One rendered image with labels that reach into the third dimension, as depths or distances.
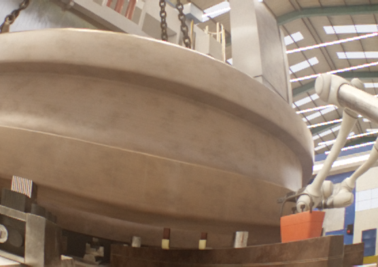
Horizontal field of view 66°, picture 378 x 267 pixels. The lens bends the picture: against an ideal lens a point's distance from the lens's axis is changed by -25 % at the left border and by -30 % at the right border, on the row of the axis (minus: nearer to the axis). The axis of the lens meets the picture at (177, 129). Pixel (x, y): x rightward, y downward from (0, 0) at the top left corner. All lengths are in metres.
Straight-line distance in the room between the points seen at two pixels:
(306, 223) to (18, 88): 1.67
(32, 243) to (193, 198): 0.91
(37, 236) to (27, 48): 1.14
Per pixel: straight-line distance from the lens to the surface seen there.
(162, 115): 1.97
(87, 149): 1.68
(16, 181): 1.51
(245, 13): 7.64
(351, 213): 6.67
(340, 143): 1.72
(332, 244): 1.38
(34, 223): 1.27
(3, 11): 4.93
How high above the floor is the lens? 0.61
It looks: 21 degrees up
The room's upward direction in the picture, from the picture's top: 5 degrees clockwise
